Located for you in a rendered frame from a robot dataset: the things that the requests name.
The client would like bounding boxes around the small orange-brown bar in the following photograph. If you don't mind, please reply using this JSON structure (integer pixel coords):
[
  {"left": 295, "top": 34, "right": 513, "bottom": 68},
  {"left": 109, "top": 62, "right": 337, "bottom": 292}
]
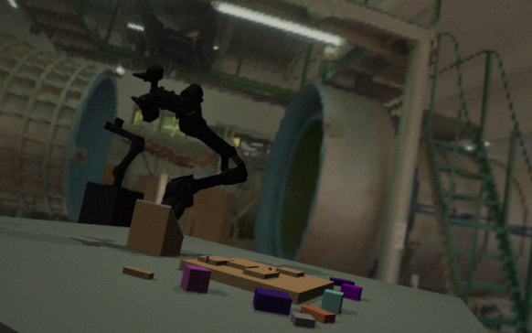
[{"left": 122, "top": 266, "right": 154, "bottom": 280}]

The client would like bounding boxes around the orange-brown flat bar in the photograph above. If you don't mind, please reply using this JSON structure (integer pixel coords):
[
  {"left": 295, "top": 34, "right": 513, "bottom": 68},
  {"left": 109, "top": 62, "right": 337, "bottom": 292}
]
[{"left": 300, "top": 306, "right": 335, "bottom": 324}]

